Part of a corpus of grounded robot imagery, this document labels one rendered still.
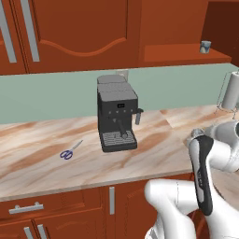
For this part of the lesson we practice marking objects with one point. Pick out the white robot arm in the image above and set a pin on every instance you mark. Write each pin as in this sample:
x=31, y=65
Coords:
x=174, y=202

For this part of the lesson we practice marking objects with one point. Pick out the red wooden base cabinet door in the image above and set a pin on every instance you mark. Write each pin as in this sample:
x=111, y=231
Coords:
x=11, y=230
x=130, y=211
x=74, y=227

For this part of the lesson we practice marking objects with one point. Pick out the open red wooden cabinet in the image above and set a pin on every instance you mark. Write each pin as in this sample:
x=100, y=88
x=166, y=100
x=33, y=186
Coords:
x=174, y=31

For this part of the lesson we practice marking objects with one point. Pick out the dark grey coffee machine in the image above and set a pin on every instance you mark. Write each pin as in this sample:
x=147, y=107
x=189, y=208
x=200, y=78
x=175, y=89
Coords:
x=116, y=105

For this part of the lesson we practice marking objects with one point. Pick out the red wooden drawer front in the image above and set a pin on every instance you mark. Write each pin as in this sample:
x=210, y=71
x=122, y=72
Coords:
x=68, y=202

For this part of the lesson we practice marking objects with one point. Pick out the blue and white can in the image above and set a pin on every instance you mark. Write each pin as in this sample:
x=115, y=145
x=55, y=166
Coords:
x=205, y=47

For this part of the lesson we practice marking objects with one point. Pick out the white paper towel roll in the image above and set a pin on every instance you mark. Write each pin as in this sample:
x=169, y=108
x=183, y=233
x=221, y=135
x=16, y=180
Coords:
x=231, y=91

